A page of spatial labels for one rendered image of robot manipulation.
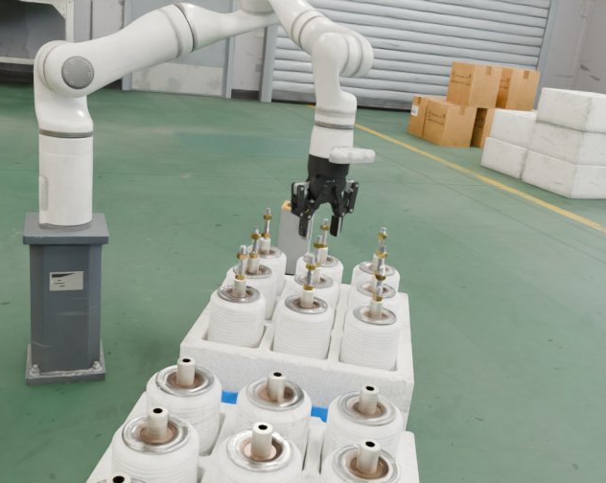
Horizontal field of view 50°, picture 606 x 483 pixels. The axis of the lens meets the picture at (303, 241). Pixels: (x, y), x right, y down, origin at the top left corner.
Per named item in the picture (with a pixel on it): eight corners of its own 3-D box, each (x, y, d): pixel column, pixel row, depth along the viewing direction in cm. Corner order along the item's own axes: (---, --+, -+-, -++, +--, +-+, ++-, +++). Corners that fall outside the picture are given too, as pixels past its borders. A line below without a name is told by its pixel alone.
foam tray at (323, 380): (174, 436, 114) (179, 343, 108) (226, 338, 151) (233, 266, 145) (396, 475, 110) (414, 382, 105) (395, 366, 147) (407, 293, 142)
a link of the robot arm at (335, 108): (319, 128, 108) (361, 129, 113) (331, 32, 104) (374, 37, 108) (297, 121, 114) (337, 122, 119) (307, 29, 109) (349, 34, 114)
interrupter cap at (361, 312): (393, 331, 107) (394, 327, 106) (348, 321, 108) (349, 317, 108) (398, 313, 114) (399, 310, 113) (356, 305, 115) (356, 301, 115)
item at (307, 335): (272, 379, 122) (283, 290, 117) (323, 387, 121) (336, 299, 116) (263, 406, 113) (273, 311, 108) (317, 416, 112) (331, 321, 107)
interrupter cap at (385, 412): (335, 423, 79) (336, 418, 79) (337, 391, 87) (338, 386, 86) (397, 432, 79) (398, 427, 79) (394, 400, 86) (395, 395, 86)
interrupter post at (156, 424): (142, 441, 72) (143, 415, 71) (149, 428, 74) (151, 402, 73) (163, 444, 72) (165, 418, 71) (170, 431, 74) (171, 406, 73)
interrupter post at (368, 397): (357, 414, 82) (361, 391, 81) (357, 404, 84) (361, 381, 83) (376, 417, 82) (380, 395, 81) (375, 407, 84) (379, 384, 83)
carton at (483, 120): (505, 149, 499) (514, 110, 490) (479, 149, 490) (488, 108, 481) (483, 142, 525) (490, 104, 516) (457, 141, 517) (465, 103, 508)
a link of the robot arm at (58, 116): (30, 36, 114) (32, 135, 119) (47, 41, 107) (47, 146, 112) (82, 41, 119) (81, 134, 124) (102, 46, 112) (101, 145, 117)
